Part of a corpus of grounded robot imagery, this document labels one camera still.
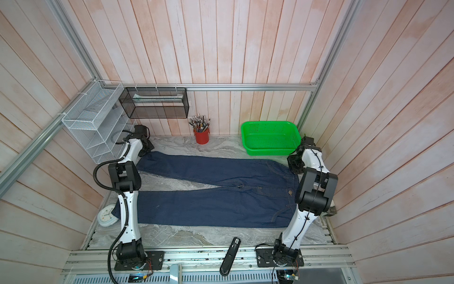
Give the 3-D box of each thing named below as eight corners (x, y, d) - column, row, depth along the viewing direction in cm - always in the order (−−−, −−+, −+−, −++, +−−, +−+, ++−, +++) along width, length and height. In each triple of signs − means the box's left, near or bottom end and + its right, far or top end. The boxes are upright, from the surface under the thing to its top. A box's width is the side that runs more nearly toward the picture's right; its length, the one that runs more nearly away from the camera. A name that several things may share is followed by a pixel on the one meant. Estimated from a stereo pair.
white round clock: (103, 230, 83) (98, 228, 80) (99, 213, 88) (95, 211, 85) (119, 221, 86) (115, 219, 83) (115, 205, 91) (111, 202, 88)
